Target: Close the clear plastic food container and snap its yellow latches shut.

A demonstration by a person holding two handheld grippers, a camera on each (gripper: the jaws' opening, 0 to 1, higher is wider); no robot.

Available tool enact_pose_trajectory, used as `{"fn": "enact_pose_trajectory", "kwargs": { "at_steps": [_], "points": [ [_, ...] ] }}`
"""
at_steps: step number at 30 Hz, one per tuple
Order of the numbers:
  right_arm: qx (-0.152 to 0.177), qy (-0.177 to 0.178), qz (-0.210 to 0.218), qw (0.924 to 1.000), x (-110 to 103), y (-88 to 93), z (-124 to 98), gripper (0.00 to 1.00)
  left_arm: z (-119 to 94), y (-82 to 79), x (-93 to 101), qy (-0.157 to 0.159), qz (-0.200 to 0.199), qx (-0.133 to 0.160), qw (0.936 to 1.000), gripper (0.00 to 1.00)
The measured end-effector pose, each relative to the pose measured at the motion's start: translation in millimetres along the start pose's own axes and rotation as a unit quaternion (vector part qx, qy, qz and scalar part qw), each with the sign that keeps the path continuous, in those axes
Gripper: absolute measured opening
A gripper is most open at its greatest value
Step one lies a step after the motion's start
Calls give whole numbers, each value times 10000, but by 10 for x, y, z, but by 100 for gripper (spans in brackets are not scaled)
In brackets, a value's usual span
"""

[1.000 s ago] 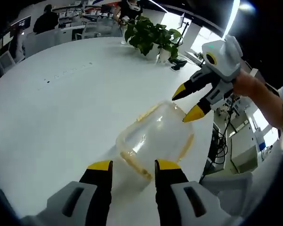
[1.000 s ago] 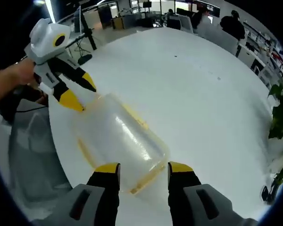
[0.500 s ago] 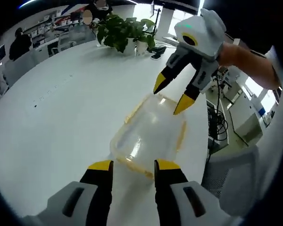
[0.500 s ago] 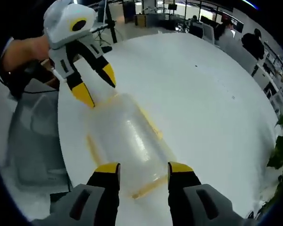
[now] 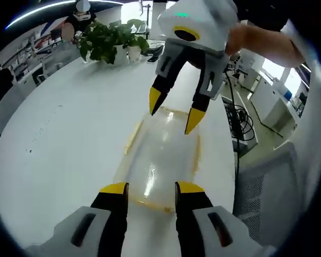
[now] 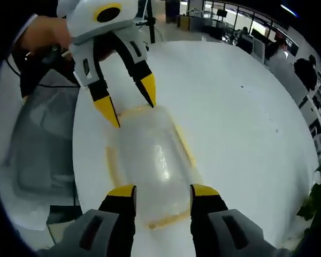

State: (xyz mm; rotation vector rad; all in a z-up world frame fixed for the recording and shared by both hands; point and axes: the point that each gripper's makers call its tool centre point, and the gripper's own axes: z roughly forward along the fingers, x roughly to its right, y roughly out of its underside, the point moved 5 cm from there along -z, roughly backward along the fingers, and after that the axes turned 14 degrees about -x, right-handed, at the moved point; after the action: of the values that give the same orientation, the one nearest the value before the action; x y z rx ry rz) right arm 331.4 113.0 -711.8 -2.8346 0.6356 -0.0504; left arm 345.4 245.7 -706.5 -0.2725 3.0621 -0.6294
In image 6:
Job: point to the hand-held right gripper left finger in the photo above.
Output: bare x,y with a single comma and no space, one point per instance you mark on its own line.
117,211

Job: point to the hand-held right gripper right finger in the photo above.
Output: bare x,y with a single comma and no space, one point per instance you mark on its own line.
208,211

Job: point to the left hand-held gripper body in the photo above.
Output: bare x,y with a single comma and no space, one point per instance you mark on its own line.
83,21

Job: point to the clear plastic bag yellow edges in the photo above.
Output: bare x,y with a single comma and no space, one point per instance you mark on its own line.
149,166

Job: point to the yellow cabinet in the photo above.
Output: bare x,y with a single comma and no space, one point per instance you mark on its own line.
183,22

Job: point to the grey mesh office chair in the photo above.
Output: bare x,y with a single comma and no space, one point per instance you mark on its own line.
42,150

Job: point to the green potted plant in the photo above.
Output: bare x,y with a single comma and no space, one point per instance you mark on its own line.
318,198

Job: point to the white office chair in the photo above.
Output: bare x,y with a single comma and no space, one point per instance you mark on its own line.
258,51

